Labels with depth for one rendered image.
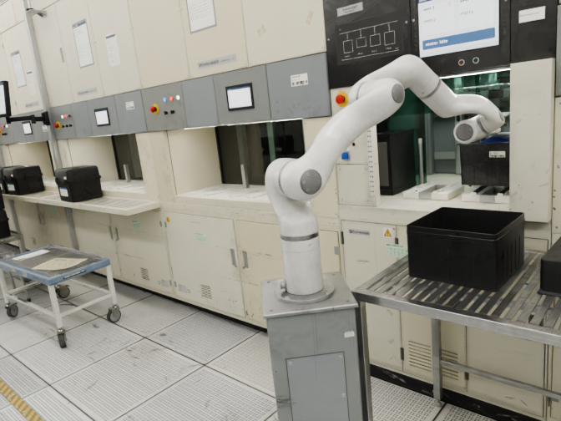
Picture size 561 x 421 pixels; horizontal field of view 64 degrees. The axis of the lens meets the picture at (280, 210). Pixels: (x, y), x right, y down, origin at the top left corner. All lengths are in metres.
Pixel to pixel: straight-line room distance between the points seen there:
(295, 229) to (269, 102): 1.11
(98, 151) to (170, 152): 1.52
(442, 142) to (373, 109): 1.45
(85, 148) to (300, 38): 2.74
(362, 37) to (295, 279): 1.08
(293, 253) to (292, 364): 0.33
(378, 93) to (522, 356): 1.17
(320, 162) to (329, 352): 0.56
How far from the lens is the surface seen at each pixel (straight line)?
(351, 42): 2.04
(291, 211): 1.36
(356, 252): 2.16
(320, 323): 1.37
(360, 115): 1.42
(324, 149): 1.34
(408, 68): 1.56
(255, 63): 2.39
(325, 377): 1.45
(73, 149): 4.41
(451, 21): 1.85
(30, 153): 5.87
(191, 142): 3.19
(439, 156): 2.83
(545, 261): 1.42
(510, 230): 1.50
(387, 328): 2.23
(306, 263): 1.37
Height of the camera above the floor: 1.33
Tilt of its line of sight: 12 degrees down
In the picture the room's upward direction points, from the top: 6 degrees counter-clockwise
